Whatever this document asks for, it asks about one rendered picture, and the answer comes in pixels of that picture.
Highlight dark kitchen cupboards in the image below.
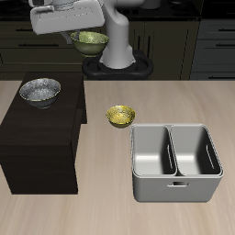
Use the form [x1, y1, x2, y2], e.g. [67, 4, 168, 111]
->
[0, 0, 235, 82]

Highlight green bowl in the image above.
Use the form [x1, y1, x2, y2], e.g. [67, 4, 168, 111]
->
[69, 30, 110, 58]

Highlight dark wooden cabinet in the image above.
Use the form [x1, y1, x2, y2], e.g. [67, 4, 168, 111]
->
[0, 72, 88, 196]

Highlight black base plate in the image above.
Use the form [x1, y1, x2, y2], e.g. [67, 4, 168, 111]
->
[82, 50, 154, 82]

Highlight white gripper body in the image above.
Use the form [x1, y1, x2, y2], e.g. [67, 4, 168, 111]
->
[29, 0, 106, 36]

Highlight yellow bowl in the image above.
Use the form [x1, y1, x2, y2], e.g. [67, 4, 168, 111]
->
[106, 105, 137, 129]

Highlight black bowl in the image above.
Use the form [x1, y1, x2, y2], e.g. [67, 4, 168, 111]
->
[18, 77, 62, 110]

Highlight white two-bin basket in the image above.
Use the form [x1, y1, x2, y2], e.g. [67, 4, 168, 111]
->
[129, 123, 225, 204]

